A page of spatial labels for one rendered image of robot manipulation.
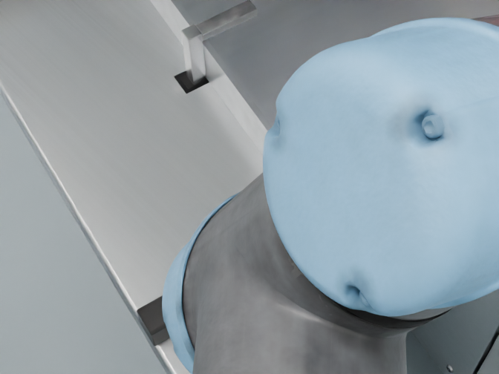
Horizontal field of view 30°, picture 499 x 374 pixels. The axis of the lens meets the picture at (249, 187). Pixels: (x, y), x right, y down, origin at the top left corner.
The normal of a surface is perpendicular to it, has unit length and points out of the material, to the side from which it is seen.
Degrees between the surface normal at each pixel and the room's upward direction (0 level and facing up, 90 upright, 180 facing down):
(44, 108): 0
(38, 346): 0
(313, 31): 0
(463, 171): 33
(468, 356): 90
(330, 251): 65
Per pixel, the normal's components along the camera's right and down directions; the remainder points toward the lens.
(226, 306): -0.70, -0.40
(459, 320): -0.85, 0.46
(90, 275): -0.02, -0.51
